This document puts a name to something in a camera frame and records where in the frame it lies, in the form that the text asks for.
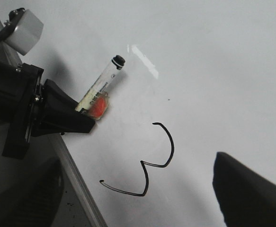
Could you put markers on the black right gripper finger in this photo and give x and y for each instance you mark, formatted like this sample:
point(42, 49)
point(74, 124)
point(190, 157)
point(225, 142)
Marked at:
point(246, 199)

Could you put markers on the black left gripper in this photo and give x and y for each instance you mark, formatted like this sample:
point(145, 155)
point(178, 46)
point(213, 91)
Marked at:
point(19, 93)

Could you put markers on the black whiteboard marker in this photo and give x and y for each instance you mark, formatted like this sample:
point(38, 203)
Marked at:
point(101, 84)

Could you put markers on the white whiteboard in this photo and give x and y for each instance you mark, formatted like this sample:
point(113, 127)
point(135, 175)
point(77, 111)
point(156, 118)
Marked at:
point(199, 77)

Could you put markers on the red magnet taped to marker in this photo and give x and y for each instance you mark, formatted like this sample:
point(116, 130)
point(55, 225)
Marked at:
point(99, 107)

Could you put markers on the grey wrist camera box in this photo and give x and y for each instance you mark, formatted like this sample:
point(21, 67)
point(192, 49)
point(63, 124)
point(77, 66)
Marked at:
point(27, 32)

